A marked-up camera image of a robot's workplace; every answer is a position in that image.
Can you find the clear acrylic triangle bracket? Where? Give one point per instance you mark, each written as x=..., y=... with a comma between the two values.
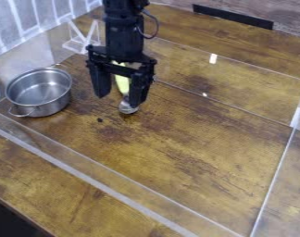
x=79, y=41

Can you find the green handled metal spoon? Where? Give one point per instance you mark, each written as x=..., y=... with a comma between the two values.
x=122, y=84

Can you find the clear acrylic right panel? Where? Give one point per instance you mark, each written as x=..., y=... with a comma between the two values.
x=278, y=215

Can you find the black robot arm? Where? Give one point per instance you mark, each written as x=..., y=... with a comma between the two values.
x=123, y=21

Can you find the clear acrylic front panel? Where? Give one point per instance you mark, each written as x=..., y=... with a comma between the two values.
x=156, y=206

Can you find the small steel pot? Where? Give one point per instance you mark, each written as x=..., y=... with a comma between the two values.
x=39, y=93

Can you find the black bar on table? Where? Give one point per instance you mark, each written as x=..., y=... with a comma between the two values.
x=222, y=14

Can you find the clear acrylic panel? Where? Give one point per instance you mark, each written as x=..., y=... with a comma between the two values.
x=278, y=215
x=156, y=206

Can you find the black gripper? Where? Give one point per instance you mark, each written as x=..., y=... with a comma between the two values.
x=138, y=67

